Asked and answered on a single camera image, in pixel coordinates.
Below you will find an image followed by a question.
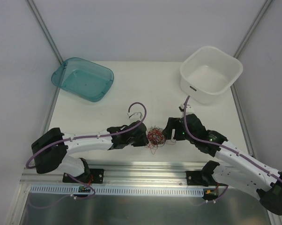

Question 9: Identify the red and black wire tangle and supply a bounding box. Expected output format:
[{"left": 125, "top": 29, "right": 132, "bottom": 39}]
[{"left": 144, "top": 126, "right": 172, "bottom": 156}]

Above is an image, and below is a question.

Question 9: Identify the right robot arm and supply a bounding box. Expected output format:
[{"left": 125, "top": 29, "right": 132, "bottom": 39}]
[{"left": 163, "top": 113, "right": 282, "bottom": 216}]

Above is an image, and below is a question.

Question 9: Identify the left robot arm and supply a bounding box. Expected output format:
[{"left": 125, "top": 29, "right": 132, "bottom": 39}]
[{"left": 26, "top": 120, "right": 149, "bottom": 183}]

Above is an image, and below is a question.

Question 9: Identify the white plastic basket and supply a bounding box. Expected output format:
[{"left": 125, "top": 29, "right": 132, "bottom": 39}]
[{"left": 179, "top": 46, "right": 243, "bottom": 104}]

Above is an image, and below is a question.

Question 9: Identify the teal transparent plastic tray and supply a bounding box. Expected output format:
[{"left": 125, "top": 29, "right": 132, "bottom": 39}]
[{"left": 51, "top": 57, "right": 114, "bottom": 102}]

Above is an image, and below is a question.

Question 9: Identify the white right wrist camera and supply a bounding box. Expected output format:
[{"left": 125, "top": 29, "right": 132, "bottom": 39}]
[{"left": 179, "top": 104, "right": 195, "bottom": 117}]

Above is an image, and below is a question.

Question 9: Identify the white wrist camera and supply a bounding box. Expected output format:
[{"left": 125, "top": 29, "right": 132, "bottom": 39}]
[
  {"left": 127, "top": 112, "right": 143, "bottom": 122},
  {"left": 179, "top": 104, "right": 195, "bottom": 117}
]

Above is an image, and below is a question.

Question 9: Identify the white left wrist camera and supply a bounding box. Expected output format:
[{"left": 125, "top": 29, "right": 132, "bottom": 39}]
[{"left": 127, "top": 112, "right": 143, "bottom": 122}]

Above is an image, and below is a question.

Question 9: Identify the aluminium frame rail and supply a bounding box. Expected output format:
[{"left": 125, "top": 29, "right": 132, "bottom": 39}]
[{"left": 20, "top": 161, "right": 235, "bottom": 188}]

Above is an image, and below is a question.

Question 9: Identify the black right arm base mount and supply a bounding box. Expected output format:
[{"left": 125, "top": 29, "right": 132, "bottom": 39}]
[{"left": 185, "top": 160, "right": 220, "bottom": 187}]

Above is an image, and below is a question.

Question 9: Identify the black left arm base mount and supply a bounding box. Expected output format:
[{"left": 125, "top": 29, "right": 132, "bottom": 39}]
[{"left": 74, "top": 158, "right": 104, "bottom": 184}]

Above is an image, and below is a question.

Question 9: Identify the white slotted cable duct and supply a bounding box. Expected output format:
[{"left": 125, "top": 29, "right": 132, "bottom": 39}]
[{"left": 30, "top": 185, "right": 204, "bottom": 197}]

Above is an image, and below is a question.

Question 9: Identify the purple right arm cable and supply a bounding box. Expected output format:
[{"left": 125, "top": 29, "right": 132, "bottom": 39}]
[{"left": 183, "top": 95, "right": 282, "bottom": 192}]

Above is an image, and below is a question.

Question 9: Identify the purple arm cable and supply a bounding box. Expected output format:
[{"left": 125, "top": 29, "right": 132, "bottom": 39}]
[
  {"left": 183, "top": 95, "right": 282, "bottom": 192},
  {"left": 25, "top": 102, "right": 148, "bottom": 169}
]

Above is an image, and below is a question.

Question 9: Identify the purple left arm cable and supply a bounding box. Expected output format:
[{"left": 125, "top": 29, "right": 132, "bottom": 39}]
[{"left": 25, "top": 102, "right": 148, "bottom": 169}]

